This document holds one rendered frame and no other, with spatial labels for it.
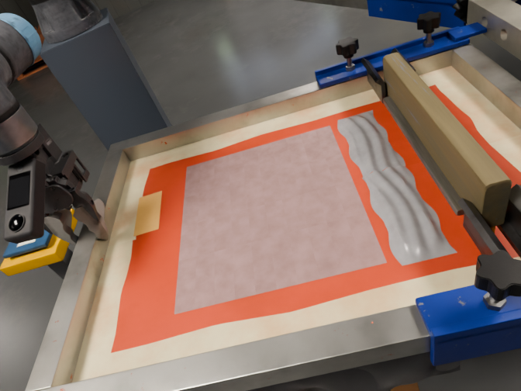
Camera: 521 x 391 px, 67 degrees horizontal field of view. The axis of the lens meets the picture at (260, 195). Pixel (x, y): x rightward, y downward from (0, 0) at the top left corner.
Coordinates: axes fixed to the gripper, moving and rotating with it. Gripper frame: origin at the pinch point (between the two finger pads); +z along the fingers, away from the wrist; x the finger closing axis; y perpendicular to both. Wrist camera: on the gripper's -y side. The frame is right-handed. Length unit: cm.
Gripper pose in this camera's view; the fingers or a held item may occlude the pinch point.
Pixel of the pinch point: (89, 241)
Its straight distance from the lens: 74.2
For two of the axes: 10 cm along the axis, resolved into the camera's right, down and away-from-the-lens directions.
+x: -9.6, 2.6, 1.2
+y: -0.9, -6.6, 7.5
